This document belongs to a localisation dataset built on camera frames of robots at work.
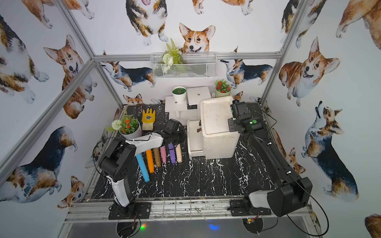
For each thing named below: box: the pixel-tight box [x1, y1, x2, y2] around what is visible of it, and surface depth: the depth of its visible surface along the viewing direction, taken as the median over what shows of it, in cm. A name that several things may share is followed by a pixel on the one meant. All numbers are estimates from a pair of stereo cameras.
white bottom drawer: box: [187, 119, 206, 161], surface depth 97 cm
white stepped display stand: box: [164, 86, 212, 123], surface depth 102 cm
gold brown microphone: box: [153, 147, 162, 169], surface depth 92 cm
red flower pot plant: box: [214, 78, 233, 98], surface depth 97 cm
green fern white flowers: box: [161, 37, 184, 74], surface depth 84 cm
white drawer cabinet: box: [200, 96, 241, 160], surface depth 83 cm
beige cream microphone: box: [175, 143, 183, 164], surface depth 93 cm
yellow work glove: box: [141, 108, 156, 131], surface depth 112 cm
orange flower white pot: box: [111, 113, 142, 139], surface depth 92 cm
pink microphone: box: [159, 145, 168, 164], surface depth 94 cm
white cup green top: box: [171, 85, 187, 103], surface depth 100 cm
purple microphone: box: [168, 142, 177, 165], surface depth 94 cm
